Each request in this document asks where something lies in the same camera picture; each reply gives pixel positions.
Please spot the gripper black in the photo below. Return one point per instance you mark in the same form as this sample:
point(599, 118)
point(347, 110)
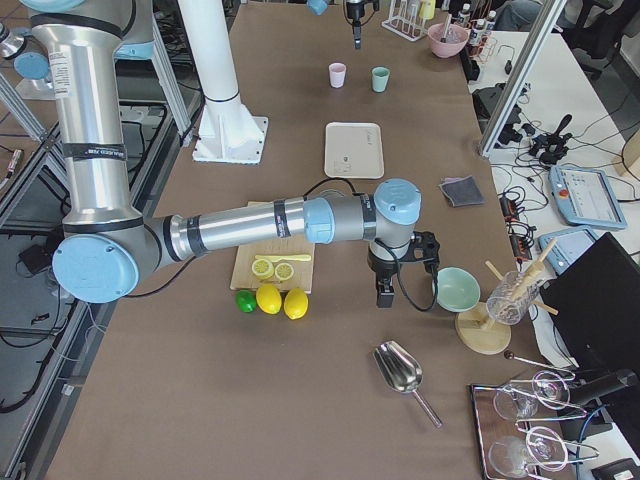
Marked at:
point(382, 270)
point(354, 9)

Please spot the pink cup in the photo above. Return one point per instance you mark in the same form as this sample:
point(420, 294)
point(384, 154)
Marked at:
point(337, 74)

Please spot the green cup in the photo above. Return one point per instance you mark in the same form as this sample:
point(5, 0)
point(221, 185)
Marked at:
point(380, 78)

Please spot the cream rabbit tray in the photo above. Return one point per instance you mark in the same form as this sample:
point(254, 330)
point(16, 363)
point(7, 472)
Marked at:
point(353, 150)

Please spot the black mirror tray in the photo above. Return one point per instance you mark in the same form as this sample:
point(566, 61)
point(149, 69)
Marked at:
point(490, 427)

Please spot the green bowl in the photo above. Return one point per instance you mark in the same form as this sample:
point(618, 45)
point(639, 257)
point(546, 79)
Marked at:
point(458, 290)

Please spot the yellow cup on rack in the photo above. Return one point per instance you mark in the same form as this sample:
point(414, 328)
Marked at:
point(427, 9)

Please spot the metal scoop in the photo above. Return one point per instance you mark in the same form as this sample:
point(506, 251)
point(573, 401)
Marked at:
point(403, 373)

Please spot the metal muddler in bowl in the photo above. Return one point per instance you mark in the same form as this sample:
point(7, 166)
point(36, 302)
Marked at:
point(445, 28)

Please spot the whole lemon right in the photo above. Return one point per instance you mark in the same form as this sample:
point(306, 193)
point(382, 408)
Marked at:
point(296, 304)

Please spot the whole lemon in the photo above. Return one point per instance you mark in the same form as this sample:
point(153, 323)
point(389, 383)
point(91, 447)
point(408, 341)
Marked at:
point(296, 304)
point(269, 299)

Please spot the pink bowl with ice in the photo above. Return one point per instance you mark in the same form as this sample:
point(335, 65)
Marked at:
point(449, 44)

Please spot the lemon half right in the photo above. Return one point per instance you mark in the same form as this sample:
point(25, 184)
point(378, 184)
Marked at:
point(283, 271)

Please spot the lemon half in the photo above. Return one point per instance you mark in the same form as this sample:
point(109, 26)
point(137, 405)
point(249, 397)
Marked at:
point(283, 271)
point(262, 269)

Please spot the whole lemon left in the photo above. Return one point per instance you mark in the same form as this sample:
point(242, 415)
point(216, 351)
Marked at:
point(269, 299)

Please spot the yellow plastic knife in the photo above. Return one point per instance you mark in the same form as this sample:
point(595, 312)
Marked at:
point(281, 258)

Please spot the lemon half left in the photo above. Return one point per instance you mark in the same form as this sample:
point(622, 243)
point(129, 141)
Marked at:
point(262, 269)

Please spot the grey folded cloth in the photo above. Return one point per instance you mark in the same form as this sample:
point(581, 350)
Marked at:
point(461, 191)

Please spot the wooden cup tree stand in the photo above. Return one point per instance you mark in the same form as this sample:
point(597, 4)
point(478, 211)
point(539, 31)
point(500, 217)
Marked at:
point(479, 331)

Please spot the clear textured glass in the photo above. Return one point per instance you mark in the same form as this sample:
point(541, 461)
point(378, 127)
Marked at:
point(512, 298)

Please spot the green lime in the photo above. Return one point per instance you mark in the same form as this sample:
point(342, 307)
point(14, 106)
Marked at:
point(246, 301)

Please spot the wine glass upper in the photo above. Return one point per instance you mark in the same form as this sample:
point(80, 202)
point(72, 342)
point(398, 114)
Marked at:
point(520, 399)

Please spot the wine glass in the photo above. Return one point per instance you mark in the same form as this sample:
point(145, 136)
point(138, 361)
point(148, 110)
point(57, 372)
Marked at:
point(540, 451)
point(520, 399)

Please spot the black monitor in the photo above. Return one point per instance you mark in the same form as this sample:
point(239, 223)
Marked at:
point(597, 299)

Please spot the wine glass lower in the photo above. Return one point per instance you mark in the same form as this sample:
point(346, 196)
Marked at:
point(540, 451)

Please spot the blue teach pendant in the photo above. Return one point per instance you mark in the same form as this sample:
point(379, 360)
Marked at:
point(585, 197)

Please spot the white wire drying rack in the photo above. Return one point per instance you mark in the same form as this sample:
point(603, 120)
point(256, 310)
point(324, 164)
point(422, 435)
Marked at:
point(403, 20)

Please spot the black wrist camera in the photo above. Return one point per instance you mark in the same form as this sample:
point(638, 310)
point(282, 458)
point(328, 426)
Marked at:
point(423, 247)

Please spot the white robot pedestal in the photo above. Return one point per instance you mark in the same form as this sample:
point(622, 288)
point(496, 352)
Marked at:
point(228, 132)

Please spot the aluminium frame post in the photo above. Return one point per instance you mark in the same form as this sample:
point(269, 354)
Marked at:
point(532, 47)

